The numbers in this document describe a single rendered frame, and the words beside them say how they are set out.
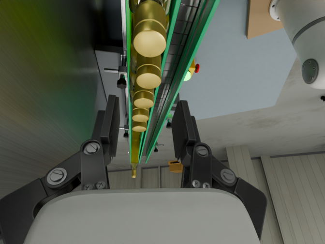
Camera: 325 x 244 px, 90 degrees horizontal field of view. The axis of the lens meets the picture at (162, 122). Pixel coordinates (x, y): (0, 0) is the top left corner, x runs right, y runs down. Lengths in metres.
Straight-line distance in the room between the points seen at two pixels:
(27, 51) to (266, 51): 0.82
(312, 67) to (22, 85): 0.53
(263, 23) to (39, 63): 0.67
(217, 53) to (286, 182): 6.99
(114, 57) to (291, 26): 0.52
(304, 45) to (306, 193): 7.25
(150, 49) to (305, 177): 7.64
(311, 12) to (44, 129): 0.61
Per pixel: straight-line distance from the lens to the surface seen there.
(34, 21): 0.24
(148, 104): 0.28
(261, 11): 0.70
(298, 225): 7.61
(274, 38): 0.84
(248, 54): 0.85
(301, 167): 7.75
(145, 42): 0.18
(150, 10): 0.20
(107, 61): 0.62
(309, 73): 0.52
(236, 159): 5.26
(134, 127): 0.37
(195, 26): 0.49
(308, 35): 0.57
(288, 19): 0.63
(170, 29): 0.42
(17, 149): 0.21
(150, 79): 0.22
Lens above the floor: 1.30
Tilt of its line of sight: 24 degrees down
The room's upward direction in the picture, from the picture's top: 179 degrees clockwise
